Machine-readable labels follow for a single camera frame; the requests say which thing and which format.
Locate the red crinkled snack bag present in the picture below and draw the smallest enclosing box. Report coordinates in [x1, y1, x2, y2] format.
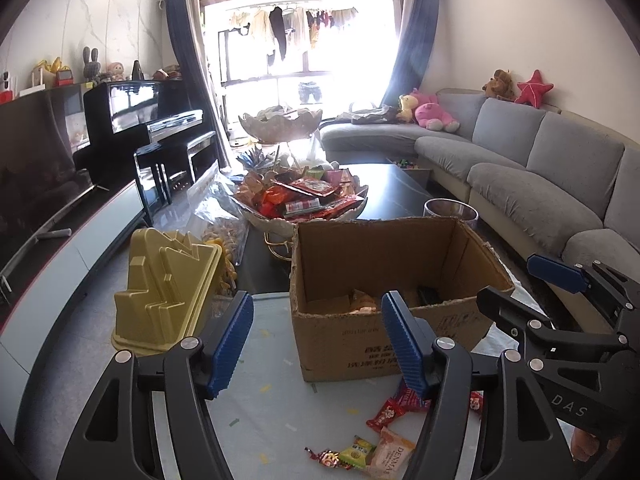
[393, 379, 431, 413]

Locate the beige biscuit packet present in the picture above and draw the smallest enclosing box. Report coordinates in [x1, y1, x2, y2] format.
[366, 427, 416, 479]

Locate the small red candy packet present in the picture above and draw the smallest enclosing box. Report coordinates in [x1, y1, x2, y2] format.
[366, 398, 406, 434]

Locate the small yellow green candy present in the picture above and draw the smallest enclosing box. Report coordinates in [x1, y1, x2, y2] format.
[338, 436, 376, 470]

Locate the orange tan snack bag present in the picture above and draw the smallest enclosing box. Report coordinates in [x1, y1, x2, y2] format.
[349, 289, 378, 314]

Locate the small red foil candy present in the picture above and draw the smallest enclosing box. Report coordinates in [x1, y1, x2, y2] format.
[305, 448, 352, 470]

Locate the person's right hand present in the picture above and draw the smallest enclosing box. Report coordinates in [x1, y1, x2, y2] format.
[570, 428, 625, 463]

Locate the grey curved sofa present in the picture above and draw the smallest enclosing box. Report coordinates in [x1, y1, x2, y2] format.
[320, 91, 639, 280]

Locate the clear tall nut jar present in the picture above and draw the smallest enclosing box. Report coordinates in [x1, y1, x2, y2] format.
[423, 198, 480, 226]

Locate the gold lid snack container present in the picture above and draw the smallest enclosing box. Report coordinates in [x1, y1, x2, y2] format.
[111, 228, 236, 356]

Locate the grey toy storage bin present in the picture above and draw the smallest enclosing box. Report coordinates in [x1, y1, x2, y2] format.
[390, 158, 432, 188]

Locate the brown cardboard box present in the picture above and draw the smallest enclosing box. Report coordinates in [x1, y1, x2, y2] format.
[290, 218, 514, 382]

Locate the red star pillow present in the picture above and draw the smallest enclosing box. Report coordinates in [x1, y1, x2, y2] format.
[514, 70, 554, 110]

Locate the pink plush toy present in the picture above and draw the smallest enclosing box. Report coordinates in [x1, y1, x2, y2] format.
[410, 89, 460, 133]

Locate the brown lion plush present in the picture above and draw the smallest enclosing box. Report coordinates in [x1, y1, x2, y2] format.
[483, 70, 515, 102]

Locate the clear plastic snack bag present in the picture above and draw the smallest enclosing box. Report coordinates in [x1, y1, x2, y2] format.
[186, 162, 250, 266]

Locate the yellow plush toy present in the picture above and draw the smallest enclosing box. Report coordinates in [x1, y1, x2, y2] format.
[396, 94, 419, 124]

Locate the handbag on sofa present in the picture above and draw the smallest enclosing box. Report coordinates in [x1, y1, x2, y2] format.
[350, 105, 399, 125]

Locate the black television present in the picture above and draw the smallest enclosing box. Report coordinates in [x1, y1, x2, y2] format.
[1, 84, 101, 278]

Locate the right blue curtain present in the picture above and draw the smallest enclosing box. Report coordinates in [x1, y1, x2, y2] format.
[382, 0, 439, 105]

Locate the blue curtain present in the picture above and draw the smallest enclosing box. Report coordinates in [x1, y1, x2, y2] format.
[382, 0, 439, 105]
[163, 0, 230, 169]

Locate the white tiered snack tray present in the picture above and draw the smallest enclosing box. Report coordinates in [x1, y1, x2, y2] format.
[232, 105, 369, 261]

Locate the black upright piano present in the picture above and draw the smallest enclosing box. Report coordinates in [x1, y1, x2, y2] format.
[74, 79, 217, 214]

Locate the grey rabbit figurine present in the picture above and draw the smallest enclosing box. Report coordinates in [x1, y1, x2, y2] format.
[82, 46, 101, 82]

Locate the left blue curtain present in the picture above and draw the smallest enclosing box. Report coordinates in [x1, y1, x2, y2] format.
[163, 0, 230, 169]

